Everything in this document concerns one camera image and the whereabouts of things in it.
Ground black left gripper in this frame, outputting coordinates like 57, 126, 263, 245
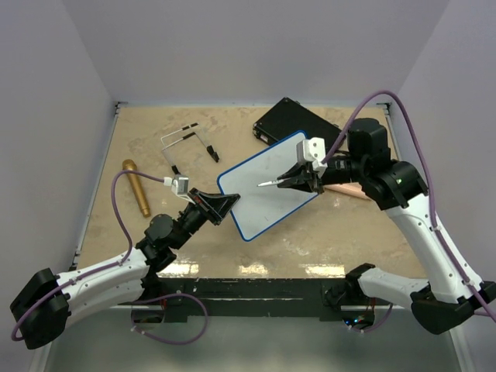
171, 188, 239, 250

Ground white whiteboard marker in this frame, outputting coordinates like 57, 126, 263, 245
257, 180, 282, 188

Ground blue framed whiteboard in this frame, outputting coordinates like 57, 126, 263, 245
217, 131, 318, 242

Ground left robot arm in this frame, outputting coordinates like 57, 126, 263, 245
9, 188, 241, 350

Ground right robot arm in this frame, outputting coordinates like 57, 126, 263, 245
276, 119, 495, 335

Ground pink microphone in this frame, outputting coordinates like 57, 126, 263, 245
325, 184, 369, 200

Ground black hard case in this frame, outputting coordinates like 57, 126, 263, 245
253, 97, 341, 146

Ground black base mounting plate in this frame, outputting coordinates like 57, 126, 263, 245
115, 277, 392, 325

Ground gold microphone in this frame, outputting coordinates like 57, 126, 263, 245
122, 159, 151, 218

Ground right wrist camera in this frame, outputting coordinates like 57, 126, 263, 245
296, 137, 327, 174

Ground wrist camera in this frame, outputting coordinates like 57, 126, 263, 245
296, 137, 327, 174
171, 174, 189, 197

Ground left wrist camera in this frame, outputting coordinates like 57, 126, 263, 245
171, 174, 189, 197

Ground wire whiteboard stand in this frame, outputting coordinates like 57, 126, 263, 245
160, 122, 219, 175

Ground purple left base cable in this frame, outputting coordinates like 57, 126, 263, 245
130, 290, 209, 345

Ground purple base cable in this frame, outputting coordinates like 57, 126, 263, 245
130, 290, 209, 345
346, 301, 395, 334

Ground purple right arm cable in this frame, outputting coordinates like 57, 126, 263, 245
321, 90, 496, 322

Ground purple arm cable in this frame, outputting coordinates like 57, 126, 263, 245
321, 90, 496, 322
10, 171, 174, 342

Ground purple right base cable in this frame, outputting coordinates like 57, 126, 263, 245
346, 301, 395, 334

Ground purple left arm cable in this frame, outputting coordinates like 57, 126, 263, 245
10, 171, 174, 342

